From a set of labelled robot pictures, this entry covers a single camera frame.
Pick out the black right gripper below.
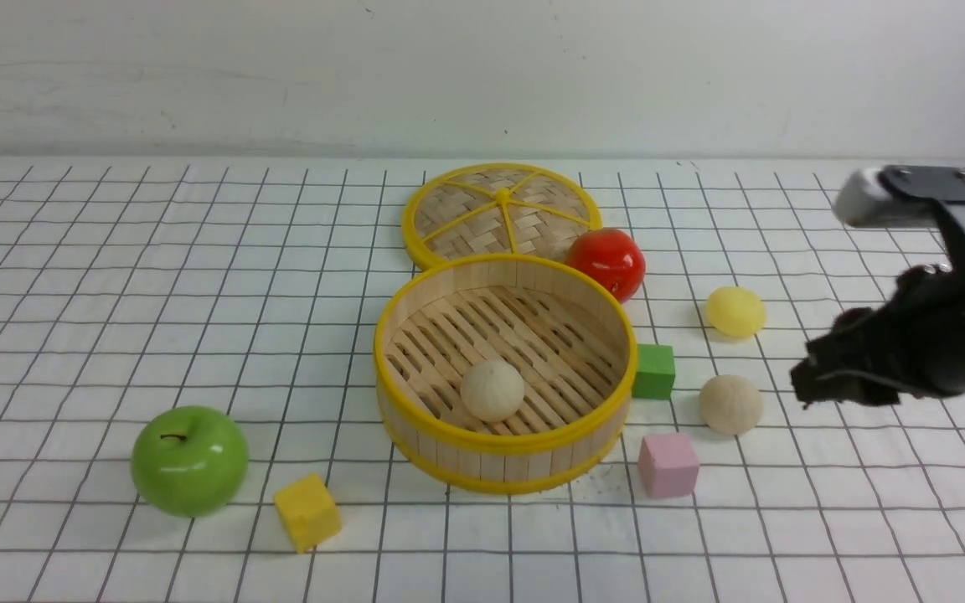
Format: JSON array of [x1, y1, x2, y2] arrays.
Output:
[[790, 265, 965, 407]]

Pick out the yellow bun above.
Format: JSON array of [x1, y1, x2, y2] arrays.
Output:
[[704, 286, 767, 339]]

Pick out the beige bun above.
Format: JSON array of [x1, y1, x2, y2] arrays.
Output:
[[698, 375, 765, 436], [460, 360, 526, 423]]

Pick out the bamboo steamer tray yellow rim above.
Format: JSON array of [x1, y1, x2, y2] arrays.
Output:
[[373, 255, 638, 495]]

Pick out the woven bamboo steamer lid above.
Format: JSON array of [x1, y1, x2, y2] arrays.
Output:
[[400, 163, 602, 271]]

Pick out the green cube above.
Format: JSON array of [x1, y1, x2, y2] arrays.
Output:
[[632, 343, 675, 400]]

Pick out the pink cube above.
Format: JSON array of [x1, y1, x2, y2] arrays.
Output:
[[638, 432, 700, 499]]

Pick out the red tomato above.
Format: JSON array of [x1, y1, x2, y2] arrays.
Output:
[[565, 228, 647, 304]]

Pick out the yellow cube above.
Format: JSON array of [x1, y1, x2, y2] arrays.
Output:
[[273, 473, 343, 554]]

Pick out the green apple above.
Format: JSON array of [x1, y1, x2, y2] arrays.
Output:
[[130, 405, 249, 518]]

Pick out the white checkered tablecloth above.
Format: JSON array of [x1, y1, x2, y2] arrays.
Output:
[[0, 159, 965, 602]]

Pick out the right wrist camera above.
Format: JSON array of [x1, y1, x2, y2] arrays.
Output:
[[833, 164, 965, 255]]

